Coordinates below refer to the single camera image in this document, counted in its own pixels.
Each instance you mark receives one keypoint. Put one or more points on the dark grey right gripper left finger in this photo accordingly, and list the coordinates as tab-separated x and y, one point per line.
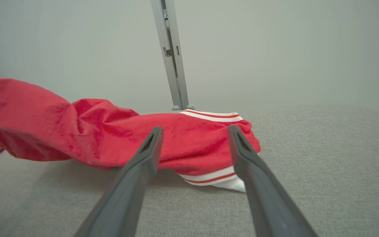
127	194

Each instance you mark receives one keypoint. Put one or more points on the red jersey number 23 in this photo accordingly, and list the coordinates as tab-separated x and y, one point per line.
87	131

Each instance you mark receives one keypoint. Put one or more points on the grey metal partition post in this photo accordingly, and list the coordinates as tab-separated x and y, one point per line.
176	72

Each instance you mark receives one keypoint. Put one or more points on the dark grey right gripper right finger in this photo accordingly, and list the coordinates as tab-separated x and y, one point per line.
268	200

